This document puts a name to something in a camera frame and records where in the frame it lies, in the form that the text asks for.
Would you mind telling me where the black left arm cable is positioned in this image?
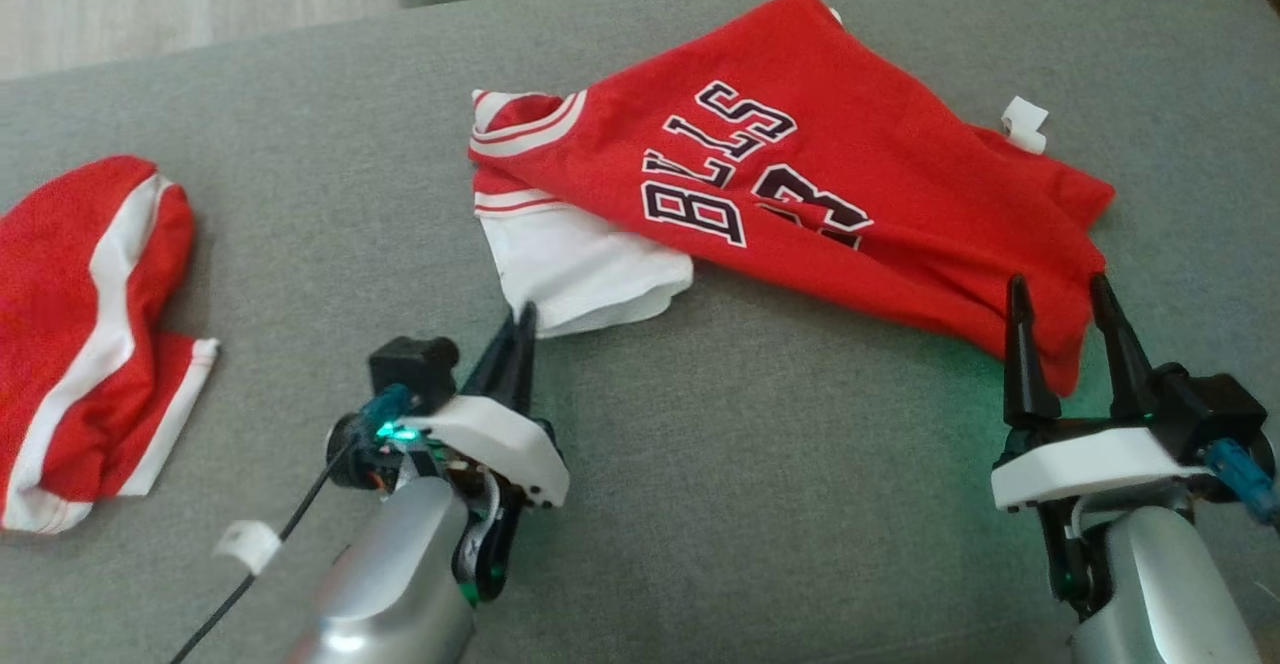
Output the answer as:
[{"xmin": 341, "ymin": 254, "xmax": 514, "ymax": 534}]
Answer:
[{"xmin": 168, "ymin": 439, "xmax": 361, "ymax": 664}]

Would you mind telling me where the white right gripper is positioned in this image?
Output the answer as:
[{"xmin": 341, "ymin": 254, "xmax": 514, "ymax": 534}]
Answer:
[{"xmin": 990, "ymin": 272, "xmax": 1213, "ymax": 615}]

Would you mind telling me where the red basketball jersey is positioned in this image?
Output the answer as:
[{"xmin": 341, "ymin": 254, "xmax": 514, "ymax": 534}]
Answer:
[{"xmin": 468, "ymin": 0, "xmax": 1117, "ymax": 398}]

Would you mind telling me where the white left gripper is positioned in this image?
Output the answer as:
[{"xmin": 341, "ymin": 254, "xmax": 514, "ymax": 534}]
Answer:
[{"xmin": 328, "ymin": 302, "xmax": 571, "ymax": 605}]

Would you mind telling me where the blue left cable connector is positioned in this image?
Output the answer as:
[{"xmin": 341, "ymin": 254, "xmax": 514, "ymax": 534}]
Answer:
[{"xmin": 354, "ymin": 384, "xmax": 417, "ymax": 437}]

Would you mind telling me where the grey sofa seat cushion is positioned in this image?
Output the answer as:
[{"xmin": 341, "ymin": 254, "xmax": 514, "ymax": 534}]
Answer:
[{"xmin": 0, "ymin": 0, "xmax": 1280, "ymax": 664}]

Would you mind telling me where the white cable label tag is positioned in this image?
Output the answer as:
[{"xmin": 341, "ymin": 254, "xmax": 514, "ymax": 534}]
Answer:
[{"xmin": 214, "ymin": 521, "xmax": 284, "ymax": 576}]

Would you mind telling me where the red shorts white stripe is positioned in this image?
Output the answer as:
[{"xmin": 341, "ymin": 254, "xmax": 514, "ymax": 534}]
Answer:
[{"xmin": 0, "ymin": 155, "xmax": 221, "ymax": 535}]

